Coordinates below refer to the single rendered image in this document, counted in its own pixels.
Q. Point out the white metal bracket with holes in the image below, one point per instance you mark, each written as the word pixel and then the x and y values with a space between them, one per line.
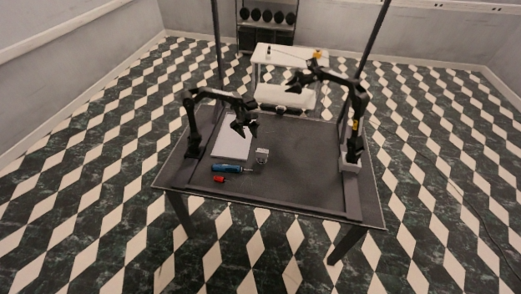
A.
pixel 261 153

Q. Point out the red screwdriver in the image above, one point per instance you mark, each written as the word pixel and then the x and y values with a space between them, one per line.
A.
pixel 220 179

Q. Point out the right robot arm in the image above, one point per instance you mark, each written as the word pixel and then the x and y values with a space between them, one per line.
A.
pixel 232 97

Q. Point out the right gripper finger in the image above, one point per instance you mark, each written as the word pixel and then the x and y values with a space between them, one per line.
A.
pixel 254 130
pixel 239 130

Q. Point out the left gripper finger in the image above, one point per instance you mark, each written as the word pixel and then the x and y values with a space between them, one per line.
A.
pixel 291 90
pixel 291 82

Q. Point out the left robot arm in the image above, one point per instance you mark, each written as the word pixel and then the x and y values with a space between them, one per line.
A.
pixel 360 102

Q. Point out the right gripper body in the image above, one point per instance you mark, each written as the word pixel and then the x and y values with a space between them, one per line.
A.
pixel 239 116

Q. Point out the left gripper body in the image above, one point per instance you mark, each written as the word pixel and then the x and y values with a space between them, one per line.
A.
pixel 304 82

